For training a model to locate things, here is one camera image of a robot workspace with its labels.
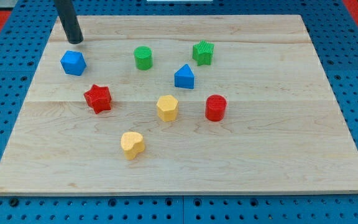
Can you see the green cylinder block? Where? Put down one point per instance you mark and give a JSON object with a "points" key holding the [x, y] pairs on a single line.
{"points": [[143, 58]]}

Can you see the blue cube block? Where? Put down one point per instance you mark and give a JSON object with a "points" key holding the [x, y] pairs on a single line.
{"points": [[73, 63]]}

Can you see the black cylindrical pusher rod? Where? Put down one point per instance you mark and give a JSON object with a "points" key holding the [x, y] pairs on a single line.
{"points": [[68, 18]]}

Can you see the green star block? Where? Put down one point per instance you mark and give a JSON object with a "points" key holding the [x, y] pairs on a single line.
{"points": [[203, 52]]}

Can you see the yellow heart block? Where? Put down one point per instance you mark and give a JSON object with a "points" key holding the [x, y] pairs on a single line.
{"points": [[132, 143]]}

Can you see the red cylinder block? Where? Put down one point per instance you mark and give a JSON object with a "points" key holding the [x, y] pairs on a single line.
{"points": [[215, 107]]}

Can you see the yellow hexagon block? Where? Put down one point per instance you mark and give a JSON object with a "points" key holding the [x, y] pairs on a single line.
{"points": [[167, 108]]}

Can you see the red star block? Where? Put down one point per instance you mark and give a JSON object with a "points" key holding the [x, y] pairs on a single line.
{"points": [[98, 98]]}

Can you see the blue triangle block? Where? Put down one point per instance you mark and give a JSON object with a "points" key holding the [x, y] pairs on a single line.
{"points": [[184, 77]]}

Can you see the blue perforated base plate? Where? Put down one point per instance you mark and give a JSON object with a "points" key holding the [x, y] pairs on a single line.
{"points": [[334, 33]]}

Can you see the light wooden board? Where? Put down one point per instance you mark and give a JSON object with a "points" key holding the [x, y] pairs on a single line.
{"points": [[283, 132]]}

